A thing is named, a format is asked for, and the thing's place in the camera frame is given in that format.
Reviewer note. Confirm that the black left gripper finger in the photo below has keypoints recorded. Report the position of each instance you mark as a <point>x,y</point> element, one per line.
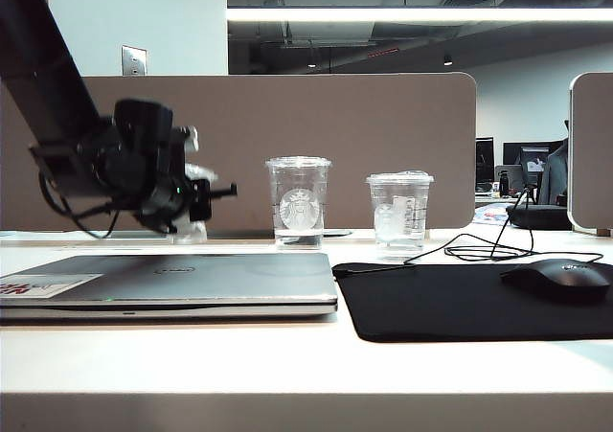
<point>184,140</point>
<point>201,202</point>

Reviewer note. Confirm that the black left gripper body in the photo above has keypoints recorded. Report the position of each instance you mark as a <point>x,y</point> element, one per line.
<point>139,164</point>

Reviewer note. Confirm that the small clear labelled plastic cup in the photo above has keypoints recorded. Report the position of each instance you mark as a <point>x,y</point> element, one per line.
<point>194,233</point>

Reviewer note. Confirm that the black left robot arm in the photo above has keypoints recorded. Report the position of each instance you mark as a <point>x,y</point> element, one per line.
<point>38,58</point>

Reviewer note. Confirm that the silver Dell laptop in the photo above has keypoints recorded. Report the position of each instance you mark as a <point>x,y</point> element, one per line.
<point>215,283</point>

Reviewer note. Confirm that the tall clear Starbucks logo cup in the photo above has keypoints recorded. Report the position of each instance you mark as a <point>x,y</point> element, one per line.
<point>299,211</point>

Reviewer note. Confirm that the medium clear lidded plastic cup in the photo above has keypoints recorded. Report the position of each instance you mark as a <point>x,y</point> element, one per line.
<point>397,221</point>

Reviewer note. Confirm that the wide brown desk partition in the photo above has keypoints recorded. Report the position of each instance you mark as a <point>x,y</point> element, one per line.
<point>335,116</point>

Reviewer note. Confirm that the long white ceiling light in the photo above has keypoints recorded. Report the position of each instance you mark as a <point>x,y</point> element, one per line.
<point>383,15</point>

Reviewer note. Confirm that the black mouse pad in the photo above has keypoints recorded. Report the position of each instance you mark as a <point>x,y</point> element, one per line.
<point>431,307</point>

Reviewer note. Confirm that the narrow black computer monitor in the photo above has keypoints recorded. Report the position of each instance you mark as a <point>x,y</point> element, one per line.
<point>483,159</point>

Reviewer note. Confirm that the colourful printed paper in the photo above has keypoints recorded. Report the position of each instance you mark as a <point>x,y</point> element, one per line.
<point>488,215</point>

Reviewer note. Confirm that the black water bottle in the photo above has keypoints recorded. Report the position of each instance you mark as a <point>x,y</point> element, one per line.
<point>503,185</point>

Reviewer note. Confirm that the wide black computer monitor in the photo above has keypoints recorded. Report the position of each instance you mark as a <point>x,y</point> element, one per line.
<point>515,154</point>

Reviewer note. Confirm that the black pouch bag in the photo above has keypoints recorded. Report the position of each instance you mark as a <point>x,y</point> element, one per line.
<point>541,216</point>

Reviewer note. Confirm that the grey office chair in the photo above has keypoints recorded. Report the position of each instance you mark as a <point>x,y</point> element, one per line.
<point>555,178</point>

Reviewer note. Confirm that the black computer mouse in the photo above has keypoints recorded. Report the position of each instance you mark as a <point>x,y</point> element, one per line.
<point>555,281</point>

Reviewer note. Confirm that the narrow brown desk partition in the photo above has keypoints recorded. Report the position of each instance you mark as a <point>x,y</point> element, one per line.
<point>594,140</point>

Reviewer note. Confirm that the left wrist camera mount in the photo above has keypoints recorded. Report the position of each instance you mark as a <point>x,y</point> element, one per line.
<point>62,168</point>

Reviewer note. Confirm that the metal wall switch plate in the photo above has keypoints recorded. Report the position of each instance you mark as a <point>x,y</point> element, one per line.
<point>134,61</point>

